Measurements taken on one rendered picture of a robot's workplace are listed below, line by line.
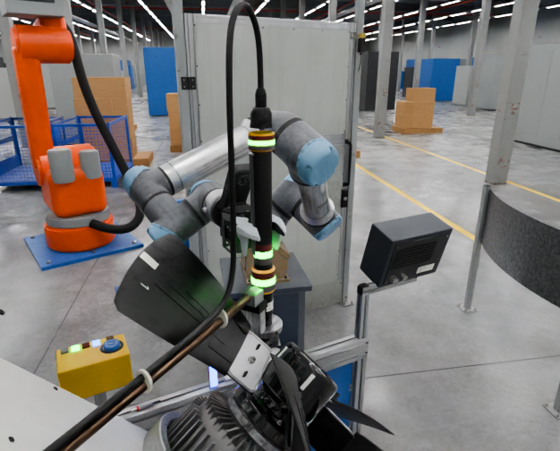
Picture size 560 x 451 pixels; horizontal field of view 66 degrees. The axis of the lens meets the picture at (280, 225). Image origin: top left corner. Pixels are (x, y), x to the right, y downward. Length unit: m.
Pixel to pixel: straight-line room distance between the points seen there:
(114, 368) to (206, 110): 1.72
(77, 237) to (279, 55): 2.79
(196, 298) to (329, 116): 2.32
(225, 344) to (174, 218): 0.33
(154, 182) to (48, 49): 3.64
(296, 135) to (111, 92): 7.67
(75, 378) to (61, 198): 3.49
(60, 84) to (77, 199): 7.12
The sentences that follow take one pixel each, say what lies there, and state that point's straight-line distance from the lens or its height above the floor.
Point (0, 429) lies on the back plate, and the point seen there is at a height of 1.33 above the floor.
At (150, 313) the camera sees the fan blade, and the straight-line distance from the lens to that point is 0.68.
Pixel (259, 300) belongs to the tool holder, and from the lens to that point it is 0.77.
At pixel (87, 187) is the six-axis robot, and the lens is 4.59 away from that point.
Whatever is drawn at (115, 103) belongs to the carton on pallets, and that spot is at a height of 1.14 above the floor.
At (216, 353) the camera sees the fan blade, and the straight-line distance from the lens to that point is 0.73.
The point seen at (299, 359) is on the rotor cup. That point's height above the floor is 1.26.
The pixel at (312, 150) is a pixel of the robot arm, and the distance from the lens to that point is 1.08.
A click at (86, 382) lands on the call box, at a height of 1.03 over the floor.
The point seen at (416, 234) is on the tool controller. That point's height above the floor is 1.23.
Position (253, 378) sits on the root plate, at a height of 1.23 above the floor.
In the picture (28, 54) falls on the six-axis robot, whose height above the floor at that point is 1.85.
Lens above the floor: 1.72
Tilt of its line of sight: 20 degrees down
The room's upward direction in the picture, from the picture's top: straight up
